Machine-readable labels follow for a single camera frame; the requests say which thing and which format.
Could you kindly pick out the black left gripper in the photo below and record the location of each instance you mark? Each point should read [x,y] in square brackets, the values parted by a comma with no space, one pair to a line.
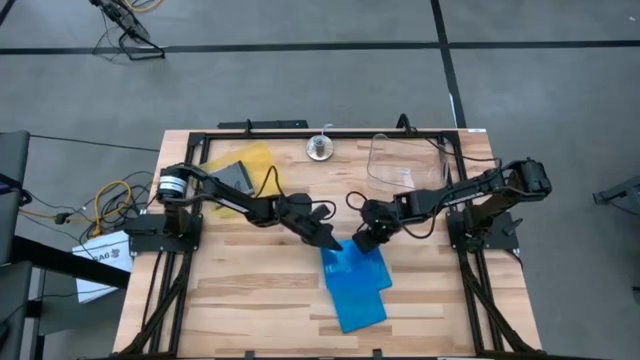
[297,212]

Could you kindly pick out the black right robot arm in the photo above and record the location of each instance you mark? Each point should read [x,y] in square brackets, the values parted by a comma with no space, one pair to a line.
[450,192]

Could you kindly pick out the black floor stand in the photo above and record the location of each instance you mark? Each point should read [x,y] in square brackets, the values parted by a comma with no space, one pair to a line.
[120,17]

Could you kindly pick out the brass spool with white tag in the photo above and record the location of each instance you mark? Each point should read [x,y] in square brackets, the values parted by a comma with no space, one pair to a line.
[320,148]

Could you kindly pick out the black aluminium rig frame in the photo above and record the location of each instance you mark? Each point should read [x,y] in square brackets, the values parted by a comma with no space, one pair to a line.
[250,135]

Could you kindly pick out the clear plastic bin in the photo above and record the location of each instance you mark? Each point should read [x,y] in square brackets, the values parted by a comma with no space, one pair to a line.
[400,165]

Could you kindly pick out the black desk edge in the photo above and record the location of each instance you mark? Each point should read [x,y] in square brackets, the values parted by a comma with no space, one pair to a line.
[50,257]

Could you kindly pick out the white printed paper sheet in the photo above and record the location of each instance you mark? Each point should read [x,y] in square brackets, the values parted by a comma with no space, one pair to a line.
[107,242]

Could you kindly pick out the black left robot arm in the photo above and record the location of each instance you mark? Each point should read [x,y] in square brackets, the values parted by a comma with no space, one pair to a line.
[235,200]

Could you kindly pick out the black power bar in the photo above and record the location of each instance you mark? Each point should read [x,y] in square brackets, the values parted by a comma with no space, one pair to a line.
[270,124]

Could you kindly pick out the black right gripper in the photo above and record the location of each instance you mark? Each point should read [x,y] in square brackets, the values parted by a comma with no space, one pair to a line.
[385,212]

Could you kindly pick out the clear jewel case black tray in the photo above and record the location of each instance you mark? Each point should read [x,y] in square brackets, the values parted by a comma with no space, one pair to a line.
[235,175]

